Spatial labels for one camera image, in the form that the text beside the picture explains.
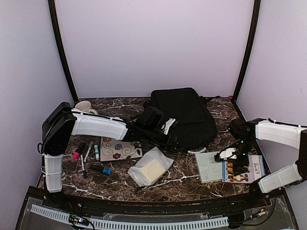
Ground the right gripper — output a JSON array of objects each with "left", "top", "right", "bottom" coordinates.
[{"left": 232, "top": 138, "right": 255, "bottom": 176}]

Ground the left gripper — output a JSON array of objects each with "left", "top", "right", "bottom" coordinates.
[{"left": 143, "top": 126, "right": 186, "bottom": 153}]

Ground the dog book Why Dogs Bark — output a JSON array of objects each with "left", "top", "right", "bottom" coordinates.
[{"left": 222, "top": 155, "right": 266, "bottom": 184}]

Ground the grey notebook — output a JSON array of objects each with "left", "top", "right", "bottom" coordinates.
[{"left": 195, "top": 151, "right": 223, "bottom": 183}]

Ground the black student backpack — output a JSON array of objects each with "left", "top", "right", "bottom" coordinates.
[{"left": 143, "top": 88, "right": 217, "bottom": 151}]

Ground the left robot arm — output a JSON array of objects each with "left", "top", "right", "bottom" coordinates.
[{"left": 37, "top": 102, "right": 178, "bottom": 209}]

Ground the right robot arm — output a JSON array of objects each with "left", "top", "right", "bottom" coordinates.
[{"left": 214, "top": 118, "right": 307, "bottom": 208}]

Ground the white bag with yellow sponge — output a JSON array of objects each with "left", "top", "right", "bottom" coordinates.
[{"left": 128, "top": 147, "right": 174, "bottom": 187}]

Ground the square floral ceramic plate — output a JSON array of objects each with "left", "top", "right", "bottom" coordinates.
[{"left": 100, "top": 137, "right": 143, "bottom": 162}]

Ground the black marker with blue cap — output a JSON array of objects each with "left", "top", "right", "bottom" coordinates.
[{"left": 90, "top": 165, "right": 112, "bottom": 175}]

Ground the white glue stick green cap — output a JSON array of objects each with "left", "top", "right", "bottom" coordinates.
[{"left": 94, "top": 145, "right": 100, "bottom": 161}]

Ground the grey white marker pen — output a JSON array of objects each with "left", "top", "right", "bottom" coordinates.
[{"left": 83, "top": 141, "right": 94, "bottom": 163}]

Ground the black marker with pink cap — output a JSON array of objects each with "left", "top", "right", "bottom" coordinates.
[{"left": 73, "top": 142, "right": 86, "bottom": 160}]

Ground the cream mug with plant print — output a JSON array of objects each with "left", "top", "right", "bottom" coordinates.
[{"left": 75, "top": 101, "right": 98, "bottom": 115}]

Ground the blue white pen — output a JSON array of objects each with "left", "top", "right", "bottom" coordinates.
[{"left": 80, "top": 154, "right": 87, "bottom": 179}]

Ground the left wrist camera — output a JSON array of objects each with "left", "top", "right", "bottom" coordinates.
[{"left": 140, "top": 106, "right": 164, "bottom": 128}]

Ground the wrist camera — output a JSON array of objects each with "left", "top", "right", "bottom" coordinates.
[
  {"left": 214, "top": 148, "right": 237, "bottom": 162},
  {"left": 140, "top": 106, "right": 164, "bottom": 128}
]

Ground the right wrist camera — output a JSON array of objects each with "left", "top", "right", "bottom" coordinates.
[{"left": 214, "top": 148, "right": 237, "bottom": 162}]

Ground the black front table rail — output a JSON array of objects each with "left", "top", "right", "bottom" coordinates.
[{"left": 24, "top": 175, "right": 288, "bottom": 216}]

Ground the white slotted cable duct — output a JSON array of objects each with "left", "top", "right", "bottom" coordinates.
[{"left": 30, "top": 205, "right": 229, "bottom": 230}]

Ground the right black frame post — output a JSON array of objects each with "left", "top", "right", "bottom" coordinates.
[{"left": 232, "top": 0, "right": 261, "bottom": 100}]

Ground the black frame post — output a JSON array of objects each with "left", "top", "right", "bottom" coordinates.
[
  {"left": 47, "top": 0, "right": 79, "bottom": 103},
  {"left": 232, "top": 0, "right": 261, "bottom": 100}
]

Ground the left black frame post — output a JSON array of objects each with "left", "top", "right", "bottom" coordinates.
[{"left": 47, "top": 0, "right": 79, "bottom": 103}]

